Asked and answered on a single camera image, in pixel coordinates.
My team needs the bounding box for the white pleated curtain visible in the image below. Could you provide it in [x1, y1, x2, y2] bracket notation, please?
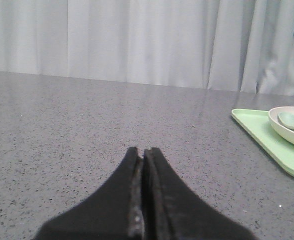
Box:
[0, 0, 294, 96]

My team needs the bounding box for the light green spoon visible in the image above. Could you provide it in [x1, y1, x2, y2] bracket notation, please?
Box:
[278, 112, 294, 131]

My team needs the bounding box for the white round plate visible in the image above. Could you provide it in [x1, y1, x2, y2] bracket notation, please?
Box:
[268, 106, 294, 144]

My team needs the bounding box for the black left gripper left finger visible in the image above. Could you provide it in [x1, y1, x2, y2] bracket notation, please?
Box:
[35, 147, 144, 240]

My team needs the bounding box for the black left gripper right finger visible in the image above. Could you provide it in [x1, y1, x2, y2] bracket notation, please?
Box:
[142, 147, 256, 240]

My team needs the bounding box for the light green rectangular tray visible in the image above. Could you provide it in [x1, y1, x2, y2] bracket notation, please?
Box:
[231, 108, 294, 177]

